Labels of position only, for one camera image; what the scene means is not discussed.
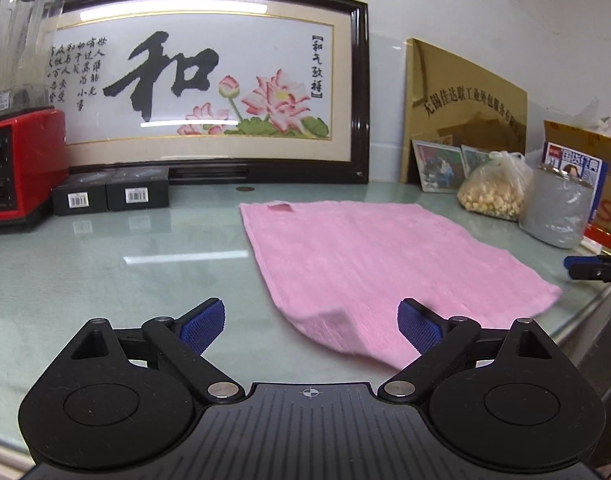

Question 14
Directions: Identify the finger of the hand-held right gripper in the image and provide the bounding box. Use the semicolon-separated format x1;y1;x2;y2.
564;254;611;287

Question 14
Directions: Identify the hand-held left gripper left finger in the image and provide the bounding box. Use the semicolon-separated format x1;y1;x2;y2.
70;297;246;406

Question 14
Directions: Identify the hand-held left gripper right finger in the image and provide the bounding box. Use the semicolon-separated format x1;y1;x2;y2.
396;297;557;405

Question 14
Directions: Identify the pink towel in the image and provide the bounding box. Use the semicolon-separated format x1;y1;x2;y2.
239;200;564;368

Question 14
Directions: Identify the grey cup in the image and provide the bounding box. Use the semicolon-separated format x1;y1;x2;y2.
518;162;599;250

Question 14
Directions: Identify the magazine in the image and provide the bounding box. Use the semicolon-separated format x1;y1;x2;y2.
539;141;610;222

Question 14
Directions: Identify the bag of popcorn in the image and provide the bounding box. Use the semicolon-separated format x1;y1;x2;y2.
457;151;534;222

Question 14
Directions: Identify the white plastic bag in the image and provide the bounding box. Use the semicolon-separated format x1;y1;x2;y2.
574;99;611;137

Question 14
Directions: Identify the black box with barcode label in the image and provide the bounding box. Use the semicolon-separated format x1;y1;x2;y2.
52;172;109;217
105;169;170;212

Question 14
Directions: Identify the gold plaque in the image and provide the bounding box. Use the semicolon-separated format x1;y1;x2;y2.
400;37;529;186

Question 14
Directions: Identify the framed lotus cross-stitch picture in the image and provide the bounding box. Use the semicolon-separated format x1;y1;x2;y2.
45;0;371;185

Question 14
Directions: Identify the clear blender jar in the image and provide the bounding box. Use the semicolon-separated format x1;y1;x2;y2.
0;0;77;122

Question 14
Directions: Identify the large photo frame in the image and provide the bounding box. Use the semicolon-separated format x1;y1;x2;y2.
412;140;469;194

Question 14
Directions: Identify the small photo frame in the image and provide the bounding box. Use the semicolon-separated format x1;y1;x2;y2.
460;145;497;173

